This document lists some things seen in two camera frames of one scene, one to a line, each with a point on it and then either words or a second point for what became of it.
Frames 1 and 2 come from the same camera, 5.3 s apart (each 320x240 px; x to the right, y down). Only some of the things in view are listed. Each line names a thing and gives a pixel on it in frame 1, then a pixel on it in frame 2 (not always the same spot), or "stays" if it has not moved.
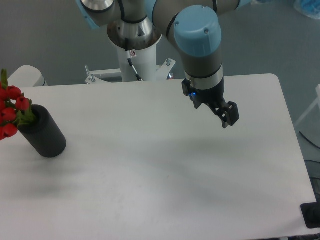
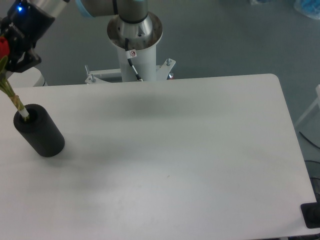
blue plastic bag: [310, 8] stays
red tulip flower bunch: [16, 110] to [4, 51]
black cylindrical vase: [44, 133] stays
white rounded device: [27, 76] stays
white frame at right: [318, 102] stays
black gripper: [213, 97] to [22, 27]
